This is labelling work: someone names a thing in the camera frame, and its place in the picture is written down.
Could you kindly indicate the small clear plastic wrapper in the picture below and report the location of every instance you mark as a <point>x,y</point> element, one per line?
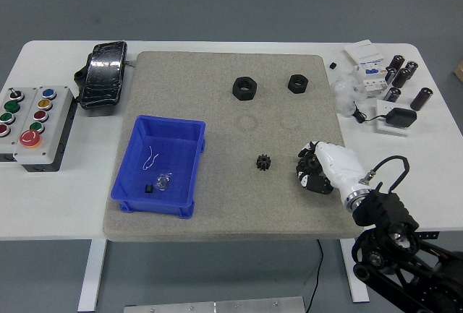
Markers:
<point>162,181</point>

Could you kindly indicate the brown cardboard box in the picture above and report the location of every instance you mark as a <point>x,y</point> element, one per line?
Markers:
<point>459,69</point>

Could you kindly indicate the large black hex nut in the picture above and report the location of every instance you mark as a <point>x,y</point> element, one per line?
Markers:
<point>245,89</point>

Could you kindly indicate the white square plate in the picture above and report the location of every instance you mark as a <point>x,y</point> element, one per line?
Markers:
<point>383,127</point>

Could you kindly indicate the black perforated strip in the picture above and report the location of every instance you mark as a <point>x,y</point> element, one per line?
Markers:
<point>428,235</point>

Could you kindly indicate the dark brown cylindrical capacitor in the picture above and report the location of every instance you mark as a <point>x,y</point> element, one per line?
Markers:
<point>401,78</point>
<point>393,95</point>
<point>411,67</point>
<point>395,63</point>
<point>421,98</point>
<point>390,75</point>

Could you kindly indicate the clear plastic bag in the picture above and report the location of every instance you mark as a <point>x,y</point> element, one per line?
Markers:
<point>343,92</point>

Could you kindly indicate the grey button box emergency stop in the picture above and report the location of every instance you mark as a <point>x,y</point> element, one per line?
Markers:
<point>40,125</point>

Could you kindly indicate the small black hex nut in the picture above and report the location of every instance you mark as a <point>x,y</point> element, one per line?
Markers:
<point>298,83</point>

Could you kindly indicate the grey button box with selector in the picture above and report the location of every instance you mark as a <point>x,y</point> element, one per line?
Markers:
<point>11,118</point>

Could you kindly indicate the black tape-wrapped device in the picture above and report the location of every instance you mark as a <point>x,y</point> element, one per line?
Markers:
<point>103,74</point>

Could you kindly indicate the blue plastic bin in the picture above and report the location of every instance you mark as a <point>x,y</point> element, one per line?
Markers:
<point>173,154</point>

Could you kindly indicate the white table leg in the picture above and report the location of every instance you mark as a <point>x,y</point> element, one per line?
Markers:
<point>92,273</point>
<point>356,284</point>

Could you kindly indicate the grey-brown table mat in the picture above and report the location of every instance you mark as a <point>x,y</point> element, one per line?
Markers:
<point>231,197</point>

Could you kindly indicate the white thread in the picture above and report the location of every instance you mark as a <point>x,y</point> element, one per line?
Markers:
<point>149,163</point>

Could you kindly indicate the black power adapter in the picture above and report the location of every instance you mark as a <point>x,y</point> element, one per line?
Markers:
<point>402,118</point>

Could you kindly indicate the white circuit breaker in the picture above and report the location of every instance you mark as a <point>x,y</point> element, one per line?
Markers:
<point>370,80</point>

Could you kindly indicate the white flat carton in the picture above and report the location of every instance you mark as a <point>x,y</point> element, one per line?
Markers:
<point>363,52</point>

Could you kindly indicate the small black gear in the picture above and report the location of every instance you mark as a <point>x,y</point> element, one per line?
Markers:
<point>264,163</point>

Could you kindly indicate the silver metal plate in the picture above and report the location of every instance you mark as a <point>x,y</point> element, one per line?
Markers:
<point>217,306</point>

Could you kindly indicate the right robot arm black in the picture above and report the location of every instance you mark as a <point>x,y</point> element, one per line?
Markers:
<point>383,212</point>

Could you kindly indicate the small black cube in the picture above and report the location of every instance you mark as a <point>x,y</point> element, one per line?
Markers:
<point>148,188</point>
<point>333,65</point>

